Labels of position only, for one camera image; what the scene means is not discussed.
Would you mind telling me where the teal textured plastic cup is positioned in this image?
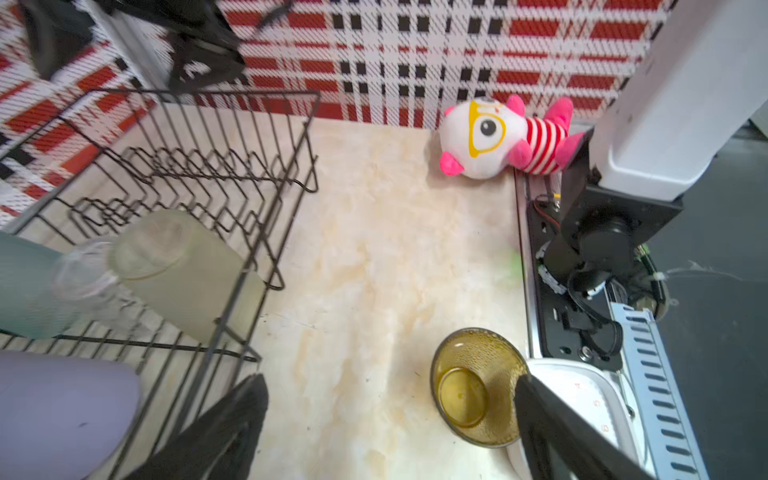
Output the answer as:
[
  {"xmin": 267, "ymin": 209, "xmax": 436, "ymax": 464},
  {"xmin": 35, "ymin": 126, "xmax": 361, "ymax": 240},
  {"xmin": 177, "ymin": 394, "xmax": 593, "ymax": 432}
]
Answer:
[{"xmin": 1, "ymin": 233, "xmax": 79, "ymax": 339}]

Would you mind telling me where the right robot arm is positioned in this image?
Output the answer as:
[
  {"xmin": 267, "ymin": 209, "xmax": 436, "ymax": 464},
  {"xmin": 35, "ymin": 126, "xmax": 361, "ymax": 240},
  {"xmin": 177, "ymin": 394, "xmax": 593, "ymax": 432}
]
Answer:
[{"xmin": 115, "ymin": 1, "xmax": 767, "ymax": 200}]

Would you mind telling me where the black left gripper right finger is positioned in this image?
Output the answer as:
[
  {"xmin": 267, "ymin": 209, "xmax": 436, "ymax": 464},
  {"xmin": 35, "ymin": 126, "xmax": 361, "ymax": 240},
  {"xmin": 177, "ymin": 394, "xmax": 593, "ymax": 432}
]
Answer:
[{"xmin": 514, "ymin": 374, "xmax": 650, "ymax": 479}]

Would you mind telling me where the white pink owl plush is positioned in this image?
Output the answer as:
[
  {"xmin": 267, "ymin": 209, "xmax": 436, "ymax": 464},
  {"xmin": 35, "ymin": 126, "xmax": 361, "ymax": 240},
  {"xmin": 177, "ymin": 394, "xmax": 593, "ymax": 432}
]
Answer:
[{"xmin": 438, "ymin": 95, "xmax": 585, "ymax": 180}]

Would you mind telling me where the black wire dish rack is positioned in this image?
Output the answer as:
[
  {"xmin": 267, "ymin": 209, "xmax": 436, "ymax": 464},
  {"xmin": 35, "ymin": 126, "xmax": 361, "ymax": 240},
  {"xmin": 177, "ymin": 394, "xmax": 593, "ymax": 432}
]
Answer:
[{"xmin": 1, "ymin": 88, "xmax": 321, "ymax": 479}]

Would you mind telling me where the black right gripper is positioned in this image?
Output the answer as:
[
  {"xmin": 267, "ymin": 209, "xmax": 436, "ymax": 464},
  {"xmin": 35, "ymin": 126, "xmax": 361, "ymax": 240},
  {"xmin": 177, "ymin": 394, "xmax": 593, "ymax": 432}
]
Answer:
[{"xmin": 107, "ymin": 0, "xmax": 245, "ymax": 93}]

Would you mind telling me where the white kitchen scale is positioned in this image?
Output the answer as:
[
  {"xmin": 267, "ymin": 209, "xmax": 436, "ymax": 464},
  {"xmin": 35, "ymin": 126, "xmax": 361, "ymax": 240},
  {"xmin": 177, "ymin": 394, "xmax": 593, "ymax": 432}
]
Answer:
[{"xmin": 506, "ymin": 359, "xmax": 651, "ymax": 479}]

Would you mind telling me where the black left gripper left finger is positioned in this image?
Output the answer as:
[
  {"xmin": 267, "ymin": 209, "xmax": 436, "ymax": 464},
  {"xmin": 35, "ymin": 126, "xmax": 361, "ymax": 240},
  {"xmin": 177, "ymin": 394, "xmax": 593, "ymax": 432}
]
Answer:
[{"xmin": 128, "ymin": 374, "xmax": 269, "ymax": 479}]

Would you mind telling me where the olive glass cup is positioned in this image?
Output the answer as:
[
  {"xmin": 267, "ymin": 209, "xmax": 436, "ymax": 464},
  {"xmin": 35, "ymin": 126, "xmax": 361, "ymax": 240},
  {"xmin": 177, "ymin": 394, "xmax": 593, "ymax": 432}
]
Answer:
[{"xmin": 430, "ymin": 327, "xmax": 529, "ymax": 449}]

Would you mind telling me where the purple plastic cup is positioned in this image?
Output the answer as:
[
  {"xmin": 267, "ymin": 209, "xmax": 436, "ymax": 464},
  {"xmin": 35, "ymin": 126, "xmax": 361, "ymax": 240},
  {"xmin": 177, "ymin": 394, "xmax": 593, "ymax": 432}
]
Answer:
[{"xmin": 1, "ymin": 351, "xmax": 141, "ymax": 479}]

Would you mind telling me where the clear glass cup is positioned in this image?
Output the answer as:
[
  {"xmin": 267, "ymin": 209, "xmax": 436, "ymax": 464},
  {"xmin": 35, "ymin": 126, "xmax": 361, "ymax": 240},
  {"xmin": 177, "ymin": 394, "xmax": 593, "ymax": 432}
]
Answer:
[{"xmin": 52, "ymin": 236, "xmax": 154, "ymax": 337}]

